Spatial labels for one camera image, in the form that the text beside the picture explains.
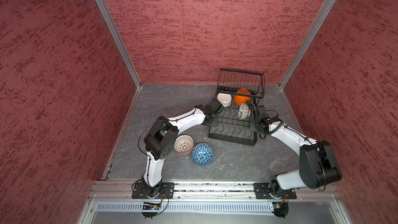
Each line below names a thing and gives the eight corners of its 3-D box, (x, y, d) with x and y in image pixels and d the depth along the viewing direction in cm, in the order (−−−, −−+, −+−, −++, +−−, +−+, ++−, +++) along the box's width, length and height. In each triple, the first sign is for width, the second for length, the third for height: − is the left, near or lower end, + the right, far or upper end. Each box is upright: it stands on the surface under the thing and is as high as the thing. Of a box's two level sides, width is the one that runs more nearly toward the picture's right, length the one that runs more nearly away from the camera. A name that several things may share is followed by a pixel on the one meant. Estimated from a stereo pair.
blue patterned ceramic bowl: (192, 166, 83) (191, 161, 77) (193, 148, 90) (192, 142, 84) (213, 166, 83) (214, 161, 77) (212, 148, 90) (213, 142, 84)
